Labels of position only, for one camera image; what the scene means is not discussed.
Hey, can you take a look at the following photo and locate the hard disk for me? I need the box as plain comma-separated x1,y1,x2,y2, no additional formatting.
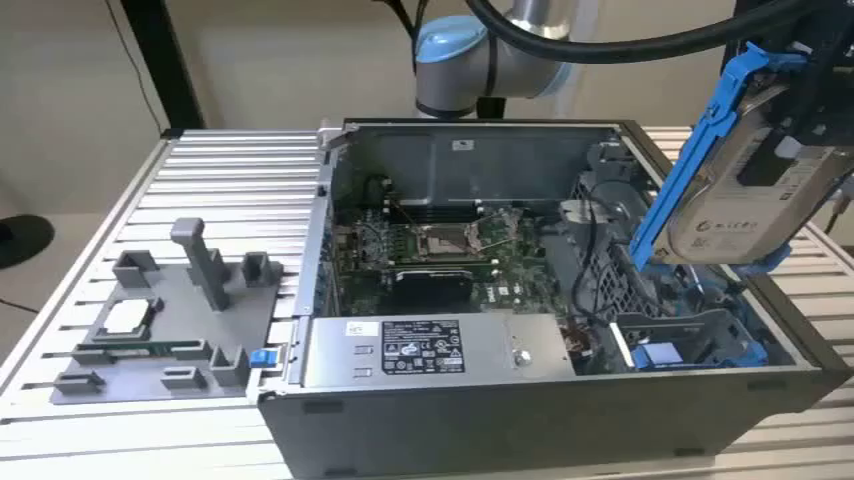
626,42,854,277

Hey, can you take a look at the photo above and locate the grey parts rack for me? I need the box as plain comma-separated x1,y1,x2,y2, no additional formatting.
49,217,289,407

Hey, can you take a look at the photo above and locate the black heatsink shroud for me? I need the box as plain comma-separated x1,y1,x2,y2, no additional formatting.
388,268,477,307

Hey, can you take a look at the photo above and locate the CPU socket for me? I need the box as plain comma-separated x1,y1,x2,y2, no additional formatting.
412,222,479,262

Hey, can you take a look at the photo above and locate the green RAM stick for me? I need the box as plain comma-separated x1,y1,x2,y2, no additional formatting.
78,340,205,358

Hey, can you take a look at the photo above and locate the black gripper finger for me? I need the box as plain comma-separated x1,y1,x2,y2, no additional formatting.
735,127,802,189

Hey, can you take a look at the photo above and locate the open black PC case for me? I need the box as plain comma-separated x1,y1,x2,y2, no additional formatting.
256,117,848,480

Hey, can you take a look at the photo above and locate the black round stand base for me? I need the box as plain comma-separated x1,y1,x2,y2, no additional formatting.
0,214,57,272

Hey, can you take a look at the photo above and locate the round black wire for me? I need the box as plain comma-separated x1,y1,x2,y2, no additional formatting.
572,180,643,324

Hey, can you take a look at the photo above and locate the thick black cable hose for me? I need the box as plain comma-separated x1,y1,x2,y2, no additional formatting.
464,0,806,65

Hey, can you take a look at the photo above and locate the silver CPU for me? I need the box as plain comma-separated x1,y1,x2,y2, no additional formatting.
101,301,153,335

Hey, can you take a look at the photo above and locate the red and black wire bundle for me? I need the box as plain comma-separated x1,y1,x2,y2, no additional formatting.
559,323,599,359

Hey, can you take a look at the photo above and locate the grey metal disk bay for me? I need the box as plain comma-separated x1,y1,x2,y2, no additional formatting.
537,197,768,375

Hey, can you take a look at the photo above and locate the silver power supply unit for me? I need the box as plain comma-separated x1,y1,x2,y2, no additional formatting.
303,313,577,392

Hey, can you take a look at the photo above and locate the green motherboard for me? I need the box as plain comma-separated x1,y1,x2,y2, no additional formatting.
331,199,569,319

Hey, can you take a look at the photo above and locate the black upright post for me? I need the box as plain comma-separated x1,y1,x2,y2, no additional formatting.
118,0,208,132

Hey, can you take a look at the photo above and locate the black RAM slots row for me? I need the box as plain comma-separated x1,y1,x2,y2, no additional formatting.
396,201,484,224

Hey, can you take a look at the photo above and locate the metal socket cover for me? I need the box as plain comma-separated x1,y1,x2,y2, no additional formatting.
465,206,525,251

